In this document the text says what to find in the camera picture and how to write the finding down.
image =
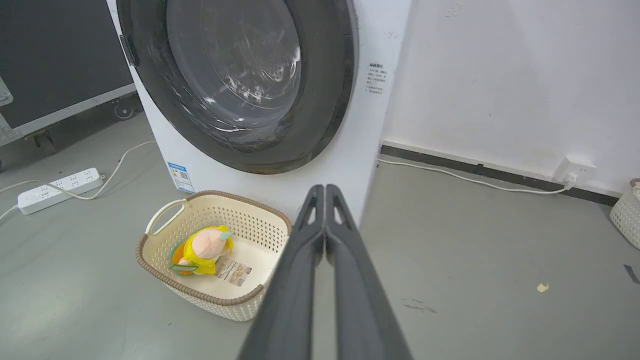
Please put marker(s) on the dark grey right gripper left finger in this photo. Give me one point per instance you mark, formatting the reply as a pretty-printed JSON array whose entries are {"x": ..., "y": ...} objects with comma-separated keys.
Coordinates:
[{"x": 292, "y": 280}]

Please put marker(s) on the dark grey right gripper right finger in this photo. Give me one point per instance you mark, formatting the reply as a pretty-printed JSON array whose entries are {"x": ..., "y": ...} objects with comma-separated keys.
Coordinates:
[{"x": 360, "y": 290}]

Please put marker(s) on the white front-load washing machine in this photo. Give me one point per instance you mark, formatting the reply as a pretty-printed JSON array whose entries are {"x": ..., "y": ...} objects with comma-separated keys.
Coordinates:
[{"x": 345, "y": 165}]

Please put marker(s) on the dark round washing machine door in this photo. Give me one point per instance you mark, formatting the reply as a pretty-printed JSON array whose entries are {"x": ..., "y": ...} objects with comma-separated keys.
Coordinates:
[{"x": 320, "y": 100}]

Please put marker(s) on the white paper label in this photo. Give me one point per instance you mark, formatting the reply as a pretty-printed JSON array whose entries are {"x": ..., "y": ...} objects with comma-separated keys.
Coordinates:
[{"x": 234, "y": 273}]

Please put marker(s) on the cream perforated laundry basket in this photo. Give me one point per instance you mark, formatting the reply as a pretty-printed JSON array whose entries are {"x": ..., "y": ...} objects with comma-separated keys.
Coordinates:
[{"x": 250, "y": 235}]

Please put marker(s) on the yellow plush doll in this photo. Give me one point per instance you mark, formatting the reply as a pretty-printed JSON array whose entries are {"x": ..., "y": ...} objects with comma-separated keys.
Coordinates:
[{"x": 206, "y": 248}]

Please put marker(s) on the blue energy label sticker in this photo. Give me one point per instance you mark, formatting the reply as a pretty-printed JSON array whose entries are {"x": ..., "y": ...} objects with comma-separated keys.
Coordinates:
[{"x": 181, "y": 177}]

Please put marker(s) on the yellow paper scrap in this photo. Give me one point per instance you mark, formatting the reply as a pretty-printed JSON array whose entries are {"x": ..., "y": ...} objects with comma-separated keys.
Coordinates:
[{"x": 542, "y": 287}]

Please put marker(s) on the white power strip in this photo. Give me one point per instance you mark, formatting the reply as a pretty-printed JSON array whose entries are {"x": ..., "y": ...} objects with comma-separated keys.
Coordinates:
[{"x": 60, "y": 190}]

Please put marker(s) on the black tape piece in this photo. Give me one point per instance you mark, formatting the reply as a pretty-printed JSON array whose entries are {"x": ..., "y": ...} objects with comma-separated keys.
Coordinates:
[{"x": 632, "y": 274}]

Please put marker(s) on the white woven basket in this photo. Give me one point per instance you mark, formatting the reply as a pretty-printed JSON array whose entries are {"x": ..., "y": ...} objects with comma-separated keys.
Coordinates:
[{"x": 627, "y": 217}]

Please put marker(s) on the black flight case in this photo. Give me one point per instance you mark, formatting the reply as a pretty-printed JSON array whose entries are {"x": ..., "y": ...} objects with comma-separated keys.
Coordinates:
[{"x": 55, "y": 65}]

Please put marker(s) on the white wall socket plug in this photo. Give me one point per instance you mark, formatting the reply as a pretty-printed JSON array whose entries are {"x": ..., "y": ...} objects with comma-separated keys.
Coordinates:
[{"x": 570, "y": 179}]

